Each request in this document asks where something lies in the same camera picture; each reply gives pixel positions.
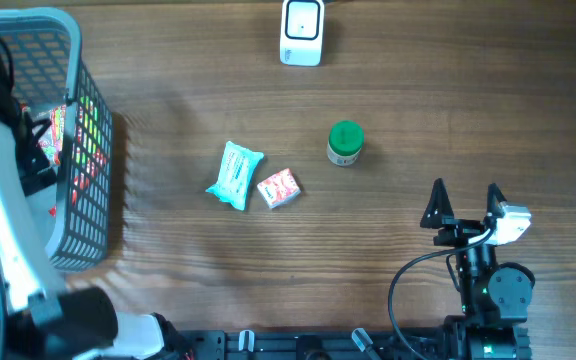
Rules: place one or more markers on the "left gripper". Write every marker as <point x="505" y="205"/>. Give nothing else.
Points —
<point x="33" y="159"/>

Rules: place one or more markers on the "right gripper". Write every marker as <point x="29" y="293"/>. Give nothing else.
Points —
<point x="459" y="229"/>

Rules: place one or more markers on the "Haribo gummy candy bag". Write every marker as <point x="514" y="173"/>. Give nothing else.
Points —
<point x="52" y="141"/>

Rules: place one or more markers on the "green lid jar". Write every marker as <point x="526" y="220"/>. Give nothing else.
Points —
<point x="345" y="141"/>

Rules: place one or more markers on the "small red white box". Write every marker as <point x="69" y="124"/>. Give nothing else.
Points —
<point x="279" y="188"/>

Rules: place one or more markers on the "teal tissue packet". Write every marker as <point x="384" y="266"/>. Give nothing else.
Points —
<point x="236" y="170"/>

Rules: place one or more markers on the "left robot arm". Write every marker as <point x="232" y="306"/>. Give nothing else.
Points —
<point x="40" y="318"/>

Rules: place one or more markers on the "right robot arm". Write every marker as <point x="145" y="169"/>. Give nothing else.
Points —
<point x="494" y="296"/>

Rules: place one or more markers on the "white barcode scanner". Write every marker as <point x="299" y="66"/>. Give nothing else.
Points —
<point x="301" y="35"/>

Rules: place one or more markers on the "grey plastic shopping basket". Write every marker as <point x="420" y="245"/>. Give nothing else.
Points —
<point x="46" y="49"/>

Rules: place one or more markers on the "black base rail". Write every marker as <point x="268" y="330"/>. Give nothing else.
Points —
<point x="430" y="343"/>

